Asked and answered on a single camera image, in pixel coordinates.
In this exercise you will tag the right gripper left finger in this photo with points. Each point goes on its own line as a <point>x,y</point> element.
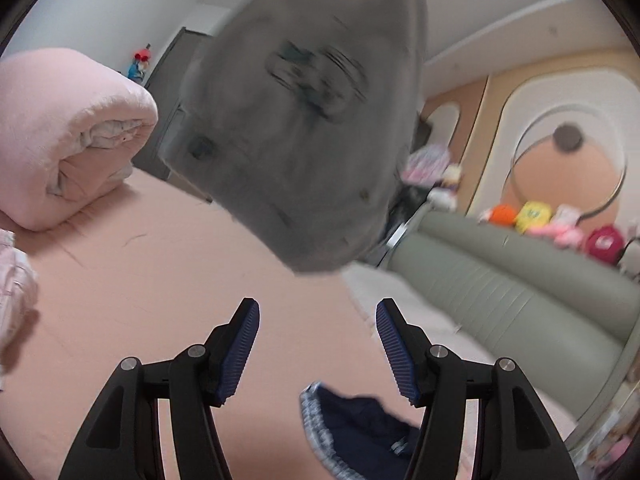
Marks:
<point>120,436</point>

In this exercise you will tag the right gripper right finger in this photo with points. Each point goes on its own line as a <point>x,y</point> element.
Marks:
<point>516,437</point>

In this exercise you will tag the light blue cartoon pajama garment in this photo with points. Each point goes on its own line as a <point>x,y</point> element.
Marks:
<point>298,118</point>

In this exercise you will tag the pink clothes pile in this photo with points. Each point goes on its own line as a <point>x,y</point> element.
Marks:
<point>19,296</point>

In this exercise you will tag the grey-green padded headboard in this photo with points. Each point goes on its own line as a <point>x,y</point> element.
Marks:
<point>571,323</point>

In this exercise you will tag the navy striped shorts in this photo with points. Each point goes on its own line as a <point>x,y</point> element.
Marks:
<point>354,437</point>

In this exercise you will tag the pink bed sheet mattress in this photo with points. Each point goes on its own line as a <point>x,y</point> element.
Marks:
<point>148,270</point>

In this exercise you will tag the pink white bunny plush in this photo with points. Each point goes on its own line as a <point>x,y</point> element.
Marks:
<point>562,229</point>

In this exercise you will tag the red strawberry bear plush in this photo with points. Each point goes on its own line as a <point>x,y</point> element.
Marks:
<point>605,244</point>

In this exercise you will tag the orange carrot plush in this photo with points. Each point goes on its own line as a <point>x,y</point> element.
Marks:
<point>500,215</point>

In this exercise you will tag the yellow SpongeBob plush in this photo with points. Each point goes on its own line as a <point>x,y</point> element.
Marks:
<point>532,215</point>

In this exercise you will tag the rolled pink quilt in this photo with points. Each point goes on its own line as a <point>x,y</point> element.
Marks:
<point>70,127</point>

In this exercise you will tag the grey room door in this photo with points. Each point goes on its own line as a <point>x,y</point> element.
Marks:
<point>164,85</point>

